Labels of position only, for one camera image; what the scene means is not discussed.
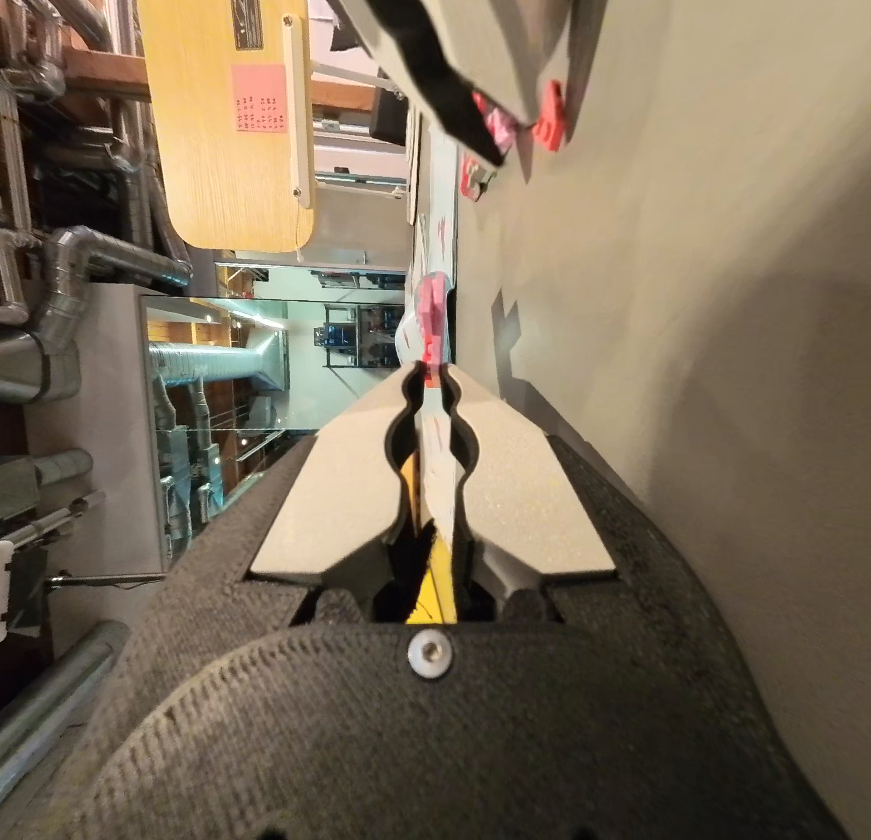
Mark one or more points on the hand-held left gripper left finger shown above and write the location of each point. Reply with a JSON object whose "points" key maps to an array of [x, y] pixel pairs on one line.
{"points": [[333, 500]]}

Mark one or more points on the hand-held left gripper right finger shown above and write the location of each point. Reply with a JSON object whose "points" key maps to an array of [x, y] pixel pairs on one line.
{"points": [[531, 506]]}

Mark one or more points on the orange toy brick box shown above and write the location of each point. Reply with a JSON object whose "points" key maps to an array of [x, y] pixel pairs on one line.
{"points": [[432, 588]]}

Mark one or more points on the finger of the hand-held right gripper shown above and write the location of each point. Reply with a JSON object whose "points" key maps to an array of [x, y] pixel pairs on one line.
{"points": [[415, 57], [497, 37]]}

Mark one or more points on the pink sticky note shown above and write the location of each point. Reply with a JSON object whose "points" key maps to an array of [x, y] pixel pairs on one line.
{"points": [[258, 98]]}

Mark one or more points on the red slope brick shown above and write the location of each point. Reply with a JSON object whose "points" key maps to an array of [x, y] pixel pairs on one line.
{"points": [[550, 122]]}

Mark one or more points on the pink red grey brick model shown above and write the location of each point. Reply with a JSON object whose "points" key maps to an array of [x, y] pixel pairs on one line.
{"points": [[473, 177]]}

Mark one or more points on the black shelving rack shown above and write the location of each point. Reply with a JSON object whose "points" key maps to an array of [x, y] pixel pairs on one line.
{"points": [[340, 336]]}

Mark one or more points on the pink plate brick assembly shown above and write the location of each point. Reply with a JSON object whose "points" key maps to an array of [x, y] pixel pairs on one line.
{"points": [[430, 309]]}

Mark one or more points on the metal ventilation duct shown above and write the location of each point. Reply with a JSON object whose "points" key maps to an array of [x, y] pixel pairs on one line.
{"points": [[75, 255]]}

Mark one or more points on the wooden book stand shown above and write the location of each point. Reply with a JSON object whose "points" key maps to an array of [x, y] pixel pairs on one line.
{"points": [[204, 139]]}

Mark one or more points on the open instruction booklet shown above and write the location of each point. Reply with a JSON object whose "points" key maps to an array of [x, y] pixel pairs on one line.
{"points": [[439, 255]]}

